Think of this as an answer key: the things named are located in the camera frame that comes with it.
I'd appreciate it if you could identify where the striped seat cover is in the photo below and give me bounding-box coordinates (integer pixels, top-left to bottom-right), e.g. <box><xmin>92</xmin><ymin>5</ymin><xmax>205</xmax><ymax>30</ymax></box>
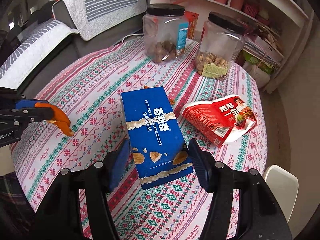
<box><xmin>1</xmin><ymin>19</ymin><xmax>79</xmax><ymax>89</ymax></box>

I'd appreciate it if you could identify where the pink plastic basket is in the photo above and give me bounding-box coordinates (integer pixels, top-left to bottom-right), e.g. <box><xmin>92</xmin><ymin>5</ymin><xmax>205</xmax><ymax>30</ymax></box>
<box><xmin>243</xmin><ymin>3</ymin><xmax>259</xmax><ymax>18</ymax></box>

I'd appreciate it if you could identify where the white bookshelf unit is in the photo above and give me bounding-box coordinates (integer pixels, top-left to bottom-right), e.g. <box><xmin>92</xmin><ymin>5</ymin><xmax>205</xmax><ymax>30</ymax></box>
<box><xmin>150</xmin><ymin>0</ymin><xmax>316</xmax><ymax>94</ymax></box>

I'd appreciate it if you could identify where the stack of books and papers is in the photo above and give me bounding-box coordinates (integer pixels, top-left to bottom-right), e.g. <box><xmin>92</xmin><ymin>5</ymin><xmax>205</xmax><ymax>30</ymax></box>
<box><xmin>237</xmin><ymin>22</ymin><xmax>284</xmax><ymax>75</ymax></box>

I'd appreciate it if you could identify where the white bag on floor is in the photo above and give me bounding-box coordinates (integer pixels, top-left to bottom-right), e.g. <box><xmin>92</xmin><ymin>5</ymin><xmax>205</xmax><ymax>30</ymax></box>
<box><xmin>243</xmin><ymin>61</ymin><xmax>270</xmax><ymax>88</ymax></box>

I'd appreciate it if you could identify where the clear jar with pistachios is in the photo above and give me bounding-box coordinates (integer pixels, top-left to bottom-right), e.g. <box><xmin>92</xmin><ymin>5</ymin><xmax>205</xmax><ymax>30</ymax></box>
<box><xmin>195</xmin><ymin>11</ymin><xmax>245</xmax><ymax>80</ymax></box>

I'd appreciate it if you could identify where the clear jar with walnuts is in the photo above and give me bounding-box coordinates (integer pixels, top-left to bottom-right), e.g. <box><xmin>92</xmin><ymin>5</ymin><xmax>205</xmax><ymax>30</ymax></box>
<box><xmin>143</xmin><ymin>3</ymin><xmax>189</xmax><ymax>64</ymax></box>

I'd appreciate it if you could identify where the white plastic trash bin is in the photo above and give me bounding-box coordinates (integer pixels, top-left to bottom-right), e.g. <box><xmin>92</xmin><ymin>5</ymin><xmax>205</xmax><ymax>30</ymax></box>
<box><xmin>264</xmin><ymin>165</ymin><xmax>299</xmax><ymax>222</ymax></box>

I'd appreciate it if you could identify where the white power cable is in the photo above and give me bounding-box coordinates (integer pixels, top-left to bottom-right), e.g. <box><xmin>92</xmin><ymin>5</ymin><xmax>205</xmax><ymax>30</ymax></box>
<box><xmin>121</xmin><ymin>32</ymin><xmax>144</xmax><ymax>43</ymax></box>

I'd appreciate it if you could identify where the red snack bag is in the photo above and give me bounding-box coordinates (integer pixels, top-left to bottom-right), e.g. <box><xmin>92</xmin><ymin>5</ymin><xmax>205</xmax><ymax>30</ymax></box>
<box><xmin>181</xmin><ymin>94</ymin><xmax>257</xmax><ymax>148</ymax></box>

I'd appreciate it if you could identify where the grey sofa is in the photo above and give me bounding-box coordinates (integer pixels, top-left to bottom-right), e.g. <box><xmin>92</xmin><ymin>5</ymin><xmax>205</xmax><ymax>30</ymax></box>
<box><xmin>1</xmin><ymin>0</ymin><xmax>147</xmax><ymax>97</ymax></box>

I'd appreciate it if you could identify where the striped quilted sofa cover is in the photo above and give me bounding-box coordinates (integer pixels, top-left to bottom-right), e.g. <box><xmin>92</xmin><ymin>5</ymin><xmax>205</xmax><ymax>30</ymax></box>
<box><xmin>52</xmin><ymin>0</ymin><xmax>147</xmax><ymax>41</ymax></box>

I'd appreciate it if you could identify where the blue biscuit box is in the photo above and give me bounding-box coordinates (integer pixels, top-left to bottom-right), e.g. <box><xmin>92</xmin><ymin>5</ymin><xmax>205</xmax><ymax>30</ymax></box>
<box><xmin>120</xmin><ymin>87</ymin><xmax>193</xmax><ymax>190</ymax></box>

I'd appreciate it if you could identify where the red gift box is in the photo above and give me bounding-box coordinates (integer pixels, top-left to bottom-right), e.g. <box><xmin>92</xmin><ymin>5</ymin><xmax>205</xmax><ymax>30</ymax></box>
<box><xmin>184</xmin><ymin>11</ymin><xmax>199</xmax><ymax>39</ymax></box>

